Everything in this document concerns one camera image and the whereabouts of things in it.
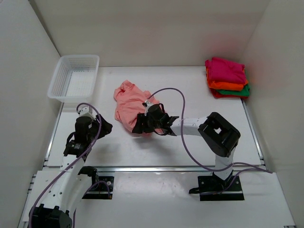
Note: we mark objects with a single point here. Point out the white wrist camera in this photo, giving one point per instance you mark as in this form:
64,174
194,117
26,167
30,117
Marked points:
147,104
85,111

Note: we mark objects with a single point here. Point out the folded green t-shirt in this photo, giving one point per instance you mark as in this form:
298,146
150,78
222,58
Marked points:
245,92

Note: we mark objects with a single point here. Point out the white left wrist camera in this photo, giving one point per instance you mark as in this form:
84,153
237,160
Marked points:
85,111

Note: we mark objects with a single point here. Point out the aluminium table rail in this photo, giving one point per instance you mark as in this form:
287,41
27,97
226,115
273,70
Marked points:
120,151

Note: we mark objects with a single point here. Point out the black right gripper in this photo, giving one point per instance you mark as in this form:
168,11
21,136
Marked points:
144,124

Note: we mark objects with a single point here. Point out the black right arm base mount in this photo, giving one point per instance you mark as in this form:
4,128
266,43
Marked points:
213,188

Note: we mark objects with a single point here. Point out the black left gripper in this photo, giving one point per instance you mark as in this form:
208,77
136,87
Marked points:
99,127

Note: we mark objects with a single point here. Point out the white perforated plastic basket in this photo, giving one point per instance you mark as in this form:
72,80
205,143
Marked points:
74,79

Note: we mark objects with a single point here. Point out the folded magenta t-shirt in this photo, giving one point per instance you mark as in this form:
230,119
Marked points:
223,70

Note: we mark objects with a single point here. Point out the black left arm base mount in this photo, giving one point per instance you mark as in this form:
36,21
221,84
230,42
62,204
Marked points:
103,190

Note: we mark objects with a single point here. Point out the folded red t-shirt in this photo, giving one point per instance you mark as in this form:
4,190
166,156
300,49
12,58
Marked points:
218,95

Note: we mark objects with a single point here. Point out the folded orange t-shirt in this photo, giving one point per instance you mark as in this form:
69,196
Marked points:
224,85

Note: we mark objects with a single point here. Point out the salmon pink t-shirt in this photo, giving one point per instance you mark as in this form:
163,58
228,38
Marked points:
129,103

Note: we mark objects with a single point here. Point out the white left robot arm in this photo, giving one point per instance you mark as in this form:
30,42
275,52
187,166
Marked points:
56,206

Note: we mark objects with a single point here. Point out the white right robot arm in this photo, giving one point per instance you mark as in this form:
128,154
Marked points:
221,137

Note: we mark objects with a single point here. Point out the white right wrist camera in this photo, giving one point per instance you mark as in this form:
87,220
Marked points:
147,104

